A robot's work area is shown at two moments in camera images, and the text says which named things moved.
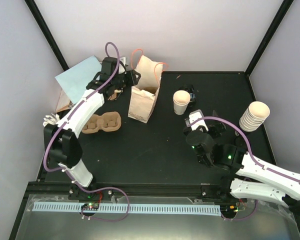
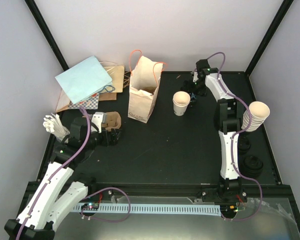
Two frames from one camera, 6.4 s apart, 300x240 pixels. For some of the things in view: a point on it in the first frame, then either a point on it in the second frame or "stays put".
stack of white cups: [256, 114] stays put
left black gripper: [132, 80] to [106, 141]
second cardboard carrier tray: [109, 121] stays put
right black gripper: [216, 132] to [204, 92]
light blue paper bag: [74, 80] stays put
